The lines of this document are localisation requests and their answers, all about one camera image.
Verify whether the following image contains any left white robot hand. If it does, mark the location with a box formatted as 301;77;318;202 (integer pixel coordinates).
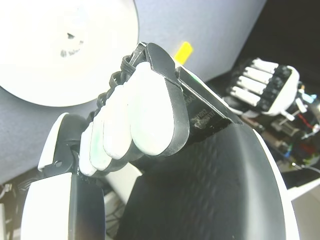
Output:
21;42;287;240

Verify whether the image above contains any yellow rectangular block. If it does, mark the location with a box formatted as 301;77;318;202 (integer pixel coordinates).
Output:
174;41;195;65

